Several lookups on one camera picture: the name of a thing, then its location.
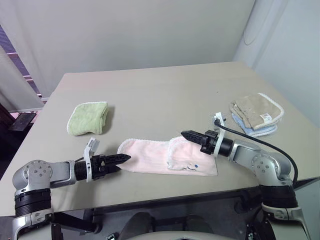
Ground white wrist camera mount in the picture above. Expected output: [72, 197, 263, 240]
[83, 137, 101, 183]
[212, 112, 227, 158]

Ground window blinds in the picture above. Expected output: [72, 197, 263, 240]
[0, 23, 48, 101]

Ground pink fluffy towel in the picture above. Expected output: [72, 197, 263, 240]
[116, 136, 219, 177]

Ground beige folded towel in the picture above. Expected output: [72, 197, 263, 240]
[229, 92, 285, 131]

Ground black table frame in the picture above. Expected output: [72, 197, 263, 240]
[51, 186, 263, 236]

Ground grey robot torso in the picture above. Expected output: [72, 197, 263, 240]
[117, 228, 253, 240]

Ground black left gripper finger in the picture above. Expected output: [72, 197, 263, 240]
[105, 154, 132, 162]
[107, 159, 129, 167]

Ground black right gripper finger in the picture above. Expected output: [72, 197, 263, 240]
[180, 130, 206, 140]
[183, 135, 206, 146]

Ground light blue folded towel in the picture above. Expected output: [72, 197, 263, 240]
[231, 113, 278, 138]

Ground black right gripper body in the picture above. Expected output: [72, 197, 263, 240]
[199, 129, 218, 156]

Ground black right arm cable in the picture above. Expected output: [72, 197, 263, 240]
[214, 119, 300, 185]

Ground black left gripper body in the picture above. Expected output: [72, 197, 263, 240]
[90, 154, 121, 181]

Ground green folded towel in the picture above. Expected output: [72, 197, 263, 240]
[66, 100, 110, 137]

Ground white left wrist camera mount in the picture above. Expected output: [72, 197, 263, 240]
[83, 137, 101, 183]

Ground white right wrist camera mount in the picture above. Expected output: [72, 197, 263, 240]
[212, 112, 227, 158]

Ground black flat box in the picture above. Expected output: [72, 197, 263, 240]
[8, 112, 38, 132]

